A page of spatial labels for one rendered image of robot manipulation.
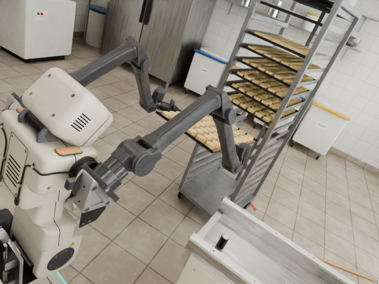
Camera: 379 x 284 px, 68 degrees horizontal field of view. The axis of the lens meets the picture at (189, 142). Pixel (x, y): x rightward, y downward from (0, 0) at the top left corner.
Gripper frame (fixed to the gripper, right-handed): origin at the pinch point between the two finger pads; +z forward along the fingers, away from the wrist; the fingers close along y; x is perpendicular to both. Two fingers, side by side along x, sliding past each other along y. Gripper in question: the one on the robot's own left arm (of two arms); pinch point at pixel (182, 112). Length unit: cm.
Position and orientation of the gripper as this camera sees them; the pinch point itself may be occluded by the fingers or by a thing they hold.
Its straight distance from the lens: 170.8
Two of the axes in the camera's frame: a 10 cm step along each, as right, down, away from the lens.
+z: 9.1, 3.0, 2.8
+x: 1.2, 4.6, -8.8
